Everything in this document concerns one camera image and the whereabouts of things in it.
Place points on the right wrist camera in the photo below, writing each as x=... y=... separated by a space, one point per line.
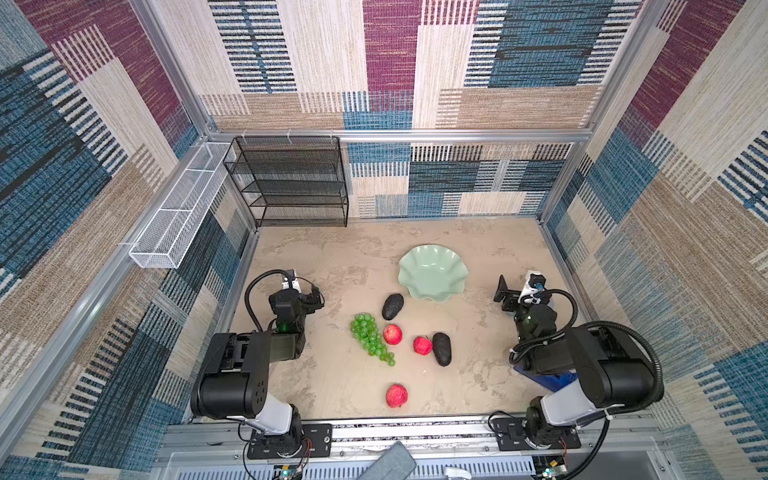
x=534 y=283

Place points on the black wire shelf rack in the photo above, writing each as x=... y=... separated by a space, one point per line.
x=290 y=181

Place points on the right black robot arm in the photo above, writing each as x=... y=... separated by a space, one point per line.
x=616 y=369

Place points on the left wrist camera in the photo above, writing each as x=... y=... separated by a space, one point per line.
x=290 y=281

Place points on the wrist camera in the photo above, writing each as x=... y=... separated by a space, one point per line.
x=534 y=283
x=290 y=281

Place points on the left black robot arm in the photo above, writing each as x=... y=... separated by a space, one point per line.
x=232 y=384

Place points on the blue block under right arm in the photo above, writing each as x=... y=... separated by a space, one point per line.
x=551 y=382

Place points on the grey sponge block front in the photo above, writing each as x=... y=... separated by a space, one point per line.
x=394 y=464

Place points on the white mesh wall basket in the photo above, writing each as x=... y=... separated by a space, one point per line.
x=165 y=241

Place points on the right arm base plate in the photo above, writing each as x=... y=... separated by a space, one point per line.
x=511 y=435

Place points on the green grape bunch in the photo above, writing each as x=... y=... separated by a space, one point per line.
x=365 y=330

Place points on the pale green wavy fruit bowl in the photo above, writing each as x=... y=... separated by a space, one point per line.
x=432 y=272

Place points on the red apple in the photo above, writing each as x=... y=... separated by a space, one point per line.
x=422 y=345
x=396 y=396
x=392 y=334

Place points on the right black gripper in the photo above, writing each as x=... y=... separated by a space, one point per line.
x=509 y=297

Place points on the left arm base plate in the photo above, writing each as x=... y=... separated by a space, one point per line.
x=312 y=440

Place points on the red apple front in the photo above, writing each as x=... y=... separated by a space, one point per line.
x=396 y=396

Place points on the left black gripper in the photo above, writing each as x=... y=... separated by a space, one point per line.
x=310 y=299

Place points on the dark avocado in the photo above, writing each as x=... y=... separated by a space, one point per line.
x=392 y=306
x=442 y=349

